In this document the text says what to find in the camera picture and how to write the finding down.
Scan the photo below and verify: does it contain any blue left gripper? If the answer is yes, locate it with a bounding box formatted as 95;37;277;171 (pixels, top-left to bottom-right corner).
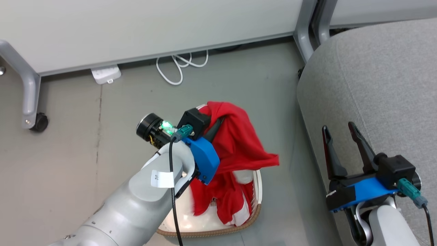
191;117;226;185

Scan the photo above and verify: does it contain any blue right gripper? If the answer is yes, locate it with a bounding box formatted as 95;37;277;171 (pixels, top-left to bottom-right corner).
322;122;400;213

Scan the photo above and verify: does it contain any plain red garment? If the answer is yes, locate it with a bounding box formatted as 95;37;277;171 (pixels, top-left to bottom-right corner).
198;101;280;171

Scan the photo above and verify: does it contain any red and white garment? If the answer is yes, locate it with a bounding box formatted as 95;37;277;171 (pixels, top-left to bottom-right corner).
189;167;256;227

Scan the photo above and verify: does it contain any white basket with woven rim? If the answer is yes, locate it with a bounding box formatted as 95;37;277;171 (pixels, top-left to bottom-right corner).
156;169;263;238

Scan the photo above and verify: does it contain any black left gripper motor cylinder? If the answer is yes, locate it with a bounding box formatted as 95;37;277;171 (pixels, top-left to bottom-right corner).
136;113;178;149

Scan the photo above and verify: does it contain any white paper label tag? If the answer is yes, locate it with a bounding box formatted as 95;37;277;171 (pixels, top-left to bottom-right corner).
151;170;175;189

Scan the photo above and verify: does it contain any white power strip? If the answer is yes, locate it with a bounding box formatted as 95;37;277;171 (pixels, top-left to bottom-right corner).
90;65;122;85

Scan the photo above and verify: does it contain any large white partition panel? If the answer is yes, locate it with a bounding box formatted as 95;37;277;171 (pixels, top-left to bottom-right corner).
0;0;305;78

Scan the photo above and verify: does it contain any narrow white partition panel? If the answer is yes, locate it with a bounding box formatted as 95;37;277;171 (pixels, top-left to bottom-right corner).
329;0;437;30

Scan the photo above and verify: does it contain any black caster wheel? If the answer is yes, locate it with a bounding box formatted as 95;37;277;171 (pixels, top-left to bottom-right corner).
30;112;49;133

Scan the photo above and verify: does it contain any black cable with teal plug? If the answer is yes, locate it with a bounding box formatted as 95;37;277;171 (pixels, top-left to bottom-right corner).
169;124;194;246
397;178;435;246

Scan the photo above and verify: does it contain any white coiled cable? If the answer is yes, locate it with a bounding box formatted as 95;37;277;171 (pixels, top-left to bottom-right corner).
156;50;209;86

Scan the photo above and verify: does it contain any grey frame post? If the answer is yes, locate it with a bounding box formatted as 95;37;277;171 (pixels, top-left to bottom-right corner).
293;0;319;64
317;0;339;45

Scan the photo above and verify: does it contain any grey curved frame leg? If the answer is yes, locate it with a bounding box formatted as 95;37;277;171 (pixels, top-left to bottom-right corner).
0;39;42;130

